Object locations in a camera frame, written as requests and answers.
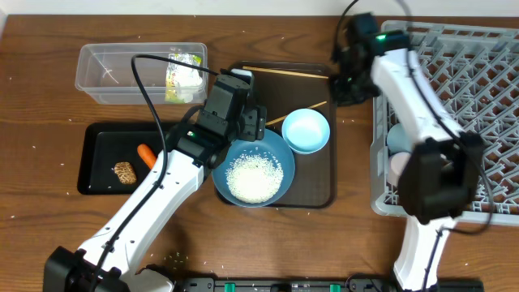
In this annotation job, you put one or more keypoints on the upper wooden chopstick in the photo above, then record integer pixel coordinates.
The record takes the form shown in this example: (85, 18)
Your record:
(280, 72)

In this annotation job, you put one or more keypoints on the clear plastic bin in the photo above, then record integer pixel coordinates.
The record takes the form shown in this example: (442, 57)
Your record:
(104, 71)

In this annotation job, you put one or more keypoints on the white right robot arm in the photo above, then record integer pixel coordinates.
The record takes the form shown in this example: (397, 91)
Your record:
(443, 187)

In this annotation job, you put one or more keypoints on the light blue cup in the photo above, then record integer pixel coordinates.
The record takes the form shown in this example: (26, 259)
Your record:
(397, 140)

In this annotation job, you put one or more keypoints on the white napkin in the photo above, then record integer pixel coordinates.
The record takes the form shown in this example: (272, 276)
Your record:
(183, 84)

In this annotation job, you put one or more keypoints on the lower wooden chopstick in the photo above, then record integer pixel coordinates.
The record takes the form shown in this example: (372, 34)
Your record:
(280, 119)

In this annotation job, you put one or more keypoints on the orange carrot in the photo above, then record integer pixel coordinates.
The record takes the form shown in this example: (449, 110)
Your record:
(147, 155)

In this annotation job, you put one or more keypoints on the brown cookie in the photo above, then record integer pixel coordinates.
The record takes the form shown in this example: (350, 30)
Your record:
(126, 174)

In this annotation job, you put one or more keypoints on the yellow foil snack wrapper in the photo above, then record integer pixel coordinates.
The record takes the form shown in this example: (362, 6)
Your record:
(189, 59)

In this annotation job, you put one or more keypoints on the dark blue plate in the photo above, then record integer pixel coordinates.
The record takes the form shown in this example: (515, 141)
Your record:
(272, 146)

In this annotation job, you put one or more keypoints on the grey dishwasher rack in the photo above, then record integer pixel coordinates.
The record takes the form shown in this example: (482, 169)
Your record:
(474, 70)

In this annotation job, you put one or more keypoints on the wooden chopstick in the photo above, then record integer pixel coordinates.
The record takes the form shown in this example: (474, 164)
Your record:
(280, 72)
(280, 119)

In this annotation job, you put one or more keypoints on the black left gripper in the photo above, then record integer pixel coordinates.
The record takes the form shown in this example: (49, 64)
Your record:
(251, 122)

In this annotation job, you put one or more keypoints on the light blue small bowl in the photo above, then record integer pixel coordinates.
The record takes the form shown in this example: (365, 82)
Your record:
(306, 131)

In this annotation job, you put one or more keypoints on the black waste tray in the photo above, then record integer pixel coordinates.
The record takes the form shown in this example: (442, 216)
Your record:
(105, 145)

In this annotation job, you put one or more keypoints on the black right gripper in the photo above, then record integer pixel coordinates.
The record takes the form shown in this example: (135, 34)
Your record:
(343, 97)

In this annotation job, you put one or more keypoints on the brown serving tray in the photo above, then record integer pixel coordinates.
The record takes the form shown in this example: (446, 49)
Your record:
(315, 179)

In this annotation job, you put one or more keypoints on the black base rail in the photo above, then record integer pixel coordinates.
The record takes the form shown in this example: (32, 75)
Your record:
(357, 282)

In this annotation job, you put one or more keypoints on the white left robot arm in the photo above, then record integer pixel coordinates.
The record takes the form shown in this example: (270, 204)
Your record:
(198, 144)

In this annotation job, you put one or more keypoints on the pink cup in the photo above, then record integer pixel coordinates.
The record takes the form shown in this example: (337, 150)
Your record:
(396, 165)

